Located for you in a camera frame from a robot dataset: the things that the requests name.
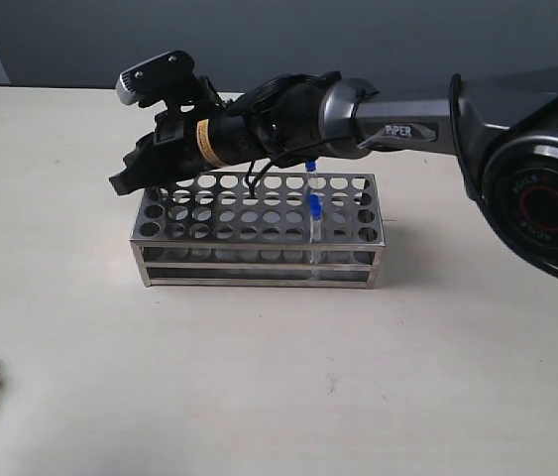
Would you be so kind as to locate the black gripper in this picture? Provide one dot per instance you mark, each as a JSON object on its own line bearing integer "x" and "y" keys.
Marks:
{"x": 184, "y": 150}

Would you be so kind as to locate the blue-capped test tube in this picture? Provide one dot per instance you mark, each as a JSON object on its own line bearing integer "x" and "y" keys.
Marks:
{"x": 315, "y": 207}
{"x": 312, "y": 177}

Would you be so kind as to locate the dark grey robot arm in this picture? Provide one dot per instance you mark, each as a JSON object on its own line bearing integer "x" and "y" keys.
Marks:
{"x": 502, "y": 131}

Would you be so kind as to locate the stainless steel test tube rack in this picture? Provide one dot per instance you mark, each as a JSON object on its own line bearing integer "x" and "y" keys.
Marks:
{"x": 211, "y": 231}

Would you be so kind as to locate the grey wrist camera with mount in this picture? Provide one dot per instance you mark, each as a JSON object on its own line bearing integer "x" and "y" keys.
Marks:
{"x": 168, "y": 77}

